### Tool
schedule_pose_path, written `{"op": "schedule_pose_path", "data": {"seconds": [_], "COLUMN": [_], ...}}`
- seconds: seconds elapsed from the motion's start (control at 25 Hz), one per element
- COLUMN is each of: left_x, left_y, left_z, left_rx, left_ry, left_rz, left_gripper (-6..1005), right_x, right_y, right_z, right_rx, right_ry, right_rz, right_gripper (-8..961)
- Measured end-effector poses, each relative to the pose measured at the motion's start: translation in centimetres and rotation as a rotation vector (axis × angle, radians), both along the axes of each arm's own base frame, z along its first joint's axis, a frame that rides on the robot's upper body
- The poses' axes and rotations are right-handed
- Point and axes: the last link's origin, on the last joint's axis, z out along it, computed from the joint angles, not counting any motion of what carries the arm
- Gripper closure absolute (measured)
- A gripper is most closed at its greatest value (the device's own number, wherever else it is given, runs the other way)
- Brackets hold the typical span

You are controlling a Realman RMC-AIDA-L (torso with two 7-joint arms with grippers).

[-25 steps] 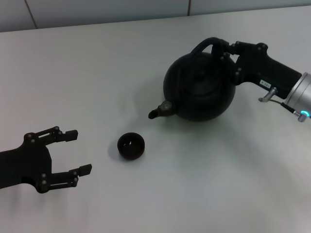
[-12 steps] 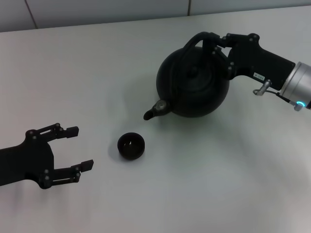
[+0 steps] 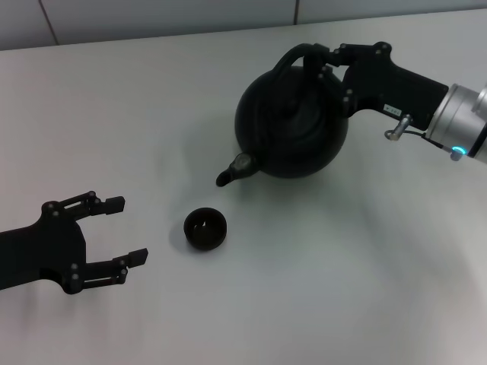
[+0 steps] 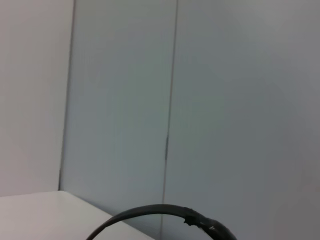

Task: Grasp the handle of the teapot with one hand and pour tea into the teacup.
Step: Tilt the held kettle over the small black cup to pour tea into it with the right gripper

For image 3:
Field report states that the small dark teacup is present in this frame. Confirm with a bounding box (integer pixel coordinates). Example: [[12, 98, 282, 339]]
[[183, 207, 228, 252]]

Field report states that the black round teapot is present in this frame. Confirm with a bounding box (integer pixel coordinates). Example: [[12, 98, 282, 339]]
[[215, 43, 350, 188]]

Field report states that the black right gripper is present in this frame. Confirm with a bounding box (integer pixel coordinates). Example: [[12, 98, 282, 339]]
[[311, 42, 450, 132]]

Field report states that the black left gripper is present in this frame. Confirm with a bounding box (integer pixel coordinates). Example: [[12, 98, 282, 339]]
[[0, 189, 149, 295]]

